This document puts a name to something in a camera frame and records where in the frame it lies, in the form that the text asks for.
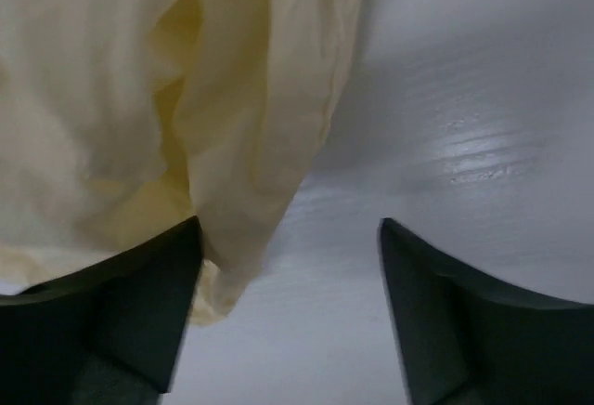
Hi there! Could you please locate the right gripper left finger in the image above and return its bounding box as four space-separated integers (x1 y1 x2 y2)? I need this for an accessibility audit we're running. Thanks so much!
1 217 203 404

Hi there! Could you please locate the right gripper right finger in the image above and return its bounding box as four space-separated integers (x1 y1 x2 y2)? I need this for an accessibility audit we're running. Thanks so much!
379 218 593 404

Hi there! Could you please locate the cream yellow jacket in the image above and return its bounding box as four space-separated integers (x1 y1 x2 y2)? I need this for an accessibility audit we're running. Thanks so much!
1 0 364 325

